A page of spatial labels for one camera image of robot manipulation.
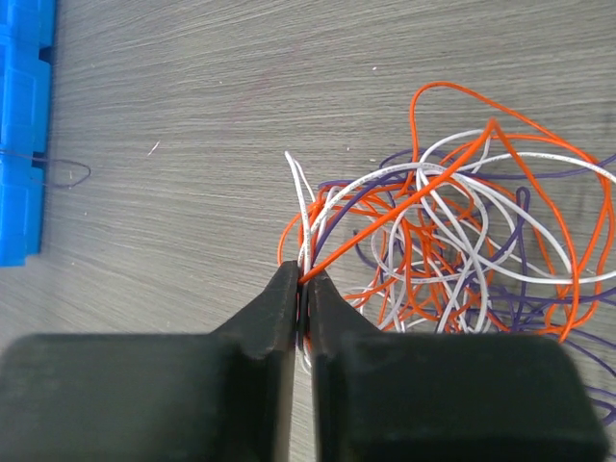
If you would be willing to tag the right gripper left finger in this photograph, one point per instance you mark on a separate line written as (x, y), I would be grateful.
(225, 395)

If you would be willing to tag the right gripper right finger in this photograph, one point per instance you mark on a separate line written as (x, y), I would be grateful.
(442, 397)

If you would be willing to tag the blue plastic compartment bin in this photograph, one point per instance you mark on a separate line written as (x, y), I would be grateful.
(27, 31)

